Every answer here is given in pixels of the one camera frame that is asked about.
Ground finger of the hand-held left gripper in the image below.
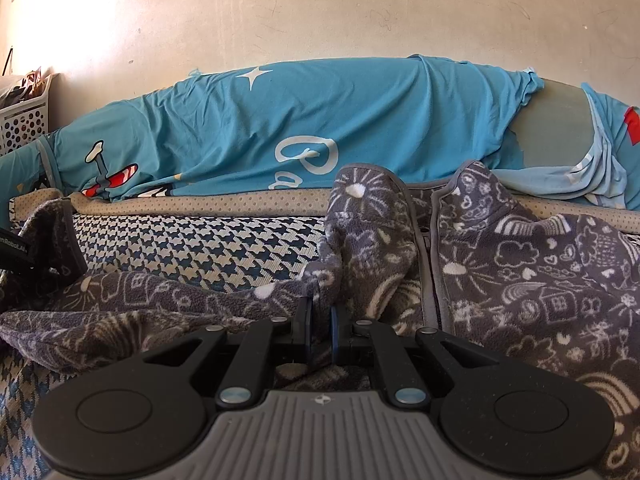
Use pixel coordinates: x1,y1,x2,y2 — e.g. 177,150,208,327
0,259,65,287

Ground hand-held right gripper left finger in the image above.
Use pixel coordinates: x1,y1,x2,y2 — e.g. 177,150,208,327
141,296,317,409

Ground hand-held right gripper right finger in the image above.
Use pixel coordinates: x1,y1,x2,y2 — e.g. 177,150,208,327
329,304,502,409

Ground grey printed fleece jacket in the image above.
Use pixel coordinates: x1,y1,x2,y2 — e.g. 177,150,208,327
0,160,640,480

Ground white perforated basket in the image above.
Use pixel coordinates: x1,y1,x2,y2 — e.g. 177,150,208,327
0,72,57,157

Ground houndstooth bed cover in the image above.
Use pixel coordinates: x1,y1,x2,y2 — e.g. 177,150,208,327
0,187,640,480

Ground teal star print cushion cover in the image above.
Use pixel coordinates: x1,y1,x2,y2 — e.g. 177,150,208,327
0,54,547,202

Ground light blue printed cloth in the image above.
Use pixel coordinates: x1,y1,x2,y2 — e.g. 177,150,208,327
492,94,629,212

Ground grey cushion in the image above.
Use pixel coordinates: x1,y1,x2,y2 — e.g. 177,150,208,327
514,77,594,169

